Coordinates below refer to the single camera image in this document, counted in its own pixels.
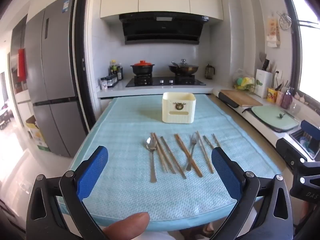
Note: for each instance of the clear drinking glass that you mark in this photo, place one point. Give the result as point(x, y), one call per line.
point(295, 108)

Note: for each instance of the red hanging ornament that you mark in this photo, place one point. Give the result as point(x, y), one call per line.
point(22, 62)

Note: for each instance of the light blue woven mat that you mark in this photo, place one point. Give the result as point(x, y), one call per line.
point(130, 192)

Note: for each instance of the window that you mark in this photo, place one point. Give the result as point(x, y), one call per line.
point(308, 55)

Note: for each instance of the plastic bag with sponges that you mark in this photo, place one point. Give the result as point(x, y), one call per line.
point(243, 82)

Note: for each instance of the dark wooden table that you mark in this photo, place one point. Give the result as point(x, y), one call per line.
point(5, 118)

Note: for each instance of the steel fork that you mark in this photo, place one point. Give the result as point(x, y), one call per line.
point(193, 140)

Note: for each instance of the dark glass jar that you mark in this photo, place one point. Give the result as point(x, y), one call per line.
point(209, 72)

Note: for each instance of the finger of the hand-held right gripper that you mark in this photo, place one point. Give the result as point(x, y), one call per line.
point(291, 153)
point(311, 128)

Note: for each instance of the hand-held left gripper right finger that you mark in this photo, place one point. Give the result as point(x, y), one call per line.
point(226, 172)

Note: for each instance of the wooden chopstick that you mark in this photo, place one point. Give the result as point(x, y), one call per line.
point(172, 155)
point(183, 142)
point(180, 142)

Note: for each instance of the dark sauce bottle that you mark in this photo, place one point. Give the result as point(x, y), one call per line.
point(120, 73)

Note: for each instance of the bunch of wooden chopsticks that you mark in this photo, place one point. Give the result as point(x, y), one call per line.
point(160, 155)

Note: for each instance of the steel spoon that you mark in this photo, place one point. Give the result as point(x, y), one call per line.
point(150, 143)

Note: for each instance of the wooden cutting board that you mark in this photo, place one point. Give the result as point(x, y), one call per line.
point(242, 98)

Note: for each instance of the black gas stove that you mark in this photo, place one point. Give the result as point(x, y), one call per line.
point(165, 82)

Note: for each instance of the white knife holder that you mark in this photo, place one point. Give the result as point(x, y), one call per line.
point(263, 83)

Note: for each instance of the white-label seasoning jar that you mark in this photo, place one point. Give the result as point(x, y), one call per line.
point(104, 84)

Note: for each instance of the cream ribbed utensil holder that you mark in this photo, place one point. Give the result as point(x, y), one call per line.
point(178, 110)

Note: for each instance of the black oblong tray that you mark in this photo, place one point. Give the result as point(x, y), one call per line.
point(226, 99)

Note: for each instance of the pale green cutting board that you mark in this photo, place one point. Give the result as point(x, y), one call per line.
point(272, 120)

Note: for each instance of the yellow cardboard box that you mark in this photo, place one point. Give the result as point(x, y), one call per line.
point(36, 135)

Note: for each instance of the kitchen sink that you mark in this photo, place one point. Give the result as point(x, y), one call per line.
point(303, 143)

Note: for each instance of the black range hood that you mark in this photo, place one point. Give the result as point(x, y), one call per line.
point(162, 30)

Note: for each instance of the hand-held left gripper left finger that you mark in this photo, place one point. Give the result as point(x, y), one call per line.
point(92, 172)

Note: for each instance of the pink cup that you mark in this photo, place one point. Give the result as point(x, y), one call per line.
point(279, 97)

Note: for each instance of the yellow-cap oil bottle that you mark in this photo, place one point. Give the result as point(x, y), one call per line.
point(113, 68)

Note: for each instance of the yellow cup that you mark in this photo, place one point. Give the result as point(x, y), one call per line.
point(271, 95)

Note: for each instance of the dark wok with glass lid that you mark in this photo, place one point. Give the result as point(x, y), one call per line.
point(183, 68)

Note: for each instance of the grey refrigerator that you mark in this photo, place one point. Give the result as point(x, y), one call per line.
point(57, 67)

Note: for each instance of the black clay pot red lid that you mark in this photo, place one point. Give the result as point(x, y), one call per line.
point(142, 68)

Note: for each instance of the clear spice jar set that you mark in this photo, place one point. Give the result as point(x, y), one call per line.
point(112, 80)

